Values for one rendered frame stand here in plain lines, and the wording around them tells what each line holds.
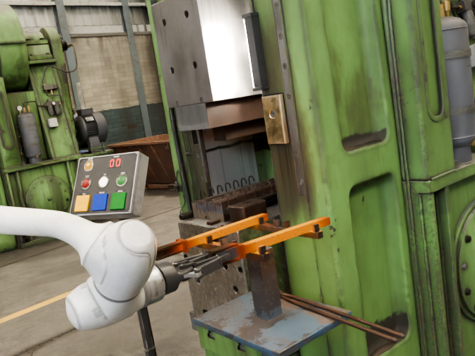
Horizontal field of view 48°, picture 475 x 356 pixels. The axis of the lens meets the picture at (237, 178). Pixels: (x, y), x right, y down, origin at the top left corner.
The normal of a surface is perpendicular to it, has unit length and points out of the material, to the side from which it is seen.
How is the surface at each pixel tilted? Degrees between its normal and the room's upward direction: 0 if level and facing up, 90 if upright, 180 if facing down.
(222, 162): 90
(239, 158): 90
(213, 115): 90
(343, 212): 90
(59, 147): 79
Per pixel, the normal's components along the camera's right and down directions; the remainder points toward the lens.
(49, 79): 0.57, -0.16
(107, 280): -0.43, 0.53
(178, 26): -0.75, 0.21
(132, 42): 0.70, 0.00
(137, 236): 0.49, -0.57
